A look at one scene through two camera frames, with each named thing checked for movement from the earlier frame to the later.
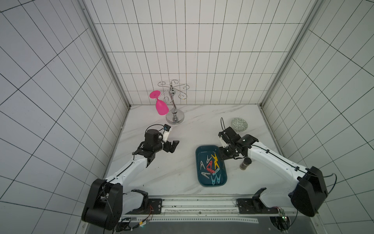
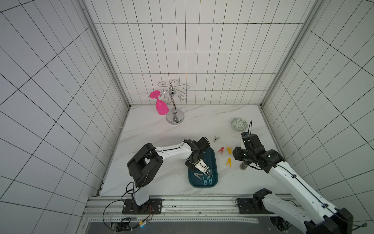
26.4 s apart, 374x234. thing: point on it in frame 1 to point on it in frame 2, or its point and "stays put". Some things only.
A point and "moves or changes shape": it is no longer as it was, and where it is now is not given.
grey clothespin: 207,160 to 215,138
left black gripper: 167,148 to 190,165
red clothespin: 209,169 moves or changes shape
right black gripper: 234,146 to 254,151
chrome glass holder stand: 176,116 stays put
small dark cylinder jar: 246,162 stays put
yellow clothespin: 215,159 moves or changes shape
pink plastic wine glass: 161,108 stays put
